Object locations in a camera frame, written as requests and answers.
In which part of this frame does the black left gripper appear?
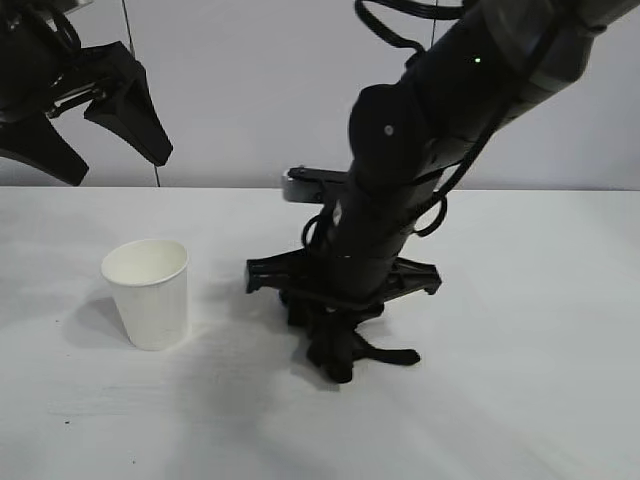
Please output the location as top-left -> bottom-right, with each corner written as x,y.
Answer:
0,0 -> 175,187

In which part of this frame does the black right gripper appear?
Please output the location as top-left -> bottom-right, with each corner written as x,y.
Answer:
245,183 -> 444,362

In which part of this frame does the black cloth rag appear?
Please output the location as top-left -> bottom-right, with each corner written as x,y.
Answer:
304,322 -> 421,386

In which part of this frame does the white paper cup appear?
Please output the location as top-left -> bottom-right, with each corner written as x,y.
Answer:
101,238 -> 190,352

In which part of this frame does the thin black hanging cable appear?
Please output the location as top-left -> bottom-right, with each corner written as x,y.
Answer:
123,0 -> 162,187

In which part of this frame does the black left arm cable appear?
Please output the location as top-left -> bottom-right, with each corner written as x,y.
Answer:
47,4 -> 84,71

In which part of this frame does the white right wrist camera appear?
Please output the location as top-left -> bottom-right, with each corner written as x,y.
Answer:
280,167 -> 354,204

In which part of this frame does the thick black looped cable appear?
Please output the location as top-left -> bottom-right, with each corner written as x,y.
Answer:
353,0 -> 426,54

